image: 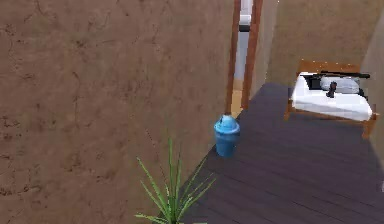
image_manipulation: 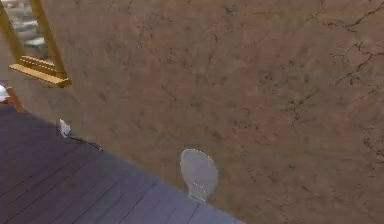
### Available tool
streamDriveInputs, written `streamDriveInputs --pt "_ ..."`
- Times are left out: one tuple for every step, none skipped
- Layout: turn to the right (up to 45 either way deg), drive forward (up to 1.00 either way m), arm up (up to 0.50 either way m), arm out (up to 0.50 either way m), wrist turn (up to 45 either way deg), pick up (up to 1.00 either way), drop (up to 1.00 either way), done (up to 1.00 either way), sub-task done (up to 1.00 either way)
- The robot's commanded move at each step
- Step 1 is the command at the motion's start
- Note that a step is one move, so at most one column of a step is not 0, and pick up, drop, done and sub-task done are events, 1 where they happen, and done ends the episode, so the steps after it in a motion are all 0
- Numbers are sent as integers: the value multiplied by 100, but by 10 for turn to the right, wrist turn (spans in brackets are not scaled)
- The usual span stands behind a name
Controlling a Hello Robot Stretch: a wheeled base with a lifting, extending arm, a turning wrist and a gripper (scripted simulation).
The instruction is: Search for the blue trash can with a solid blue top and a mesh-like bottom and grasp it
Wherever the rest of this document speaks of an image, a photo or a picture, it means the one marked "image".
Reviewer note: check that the blue trash can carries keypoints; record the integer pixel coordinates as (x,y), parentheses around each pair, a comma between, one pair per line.
(226,136)

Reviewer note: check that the green spiky house plant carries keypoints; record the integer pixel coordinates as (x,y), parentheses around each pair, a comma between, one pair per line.
(173,196)

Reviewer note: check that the wooden bed with white sheet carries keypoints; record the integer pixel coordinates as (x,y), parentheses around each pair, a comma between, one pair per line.
(330,103)

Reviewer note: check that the small black object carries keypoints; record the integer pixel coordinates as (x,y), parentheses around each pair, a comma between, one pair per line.
(331,89)

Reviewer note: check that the brown wooden door frame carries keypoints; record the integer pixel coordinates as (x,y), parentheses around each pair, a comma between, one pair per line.
(248,56)

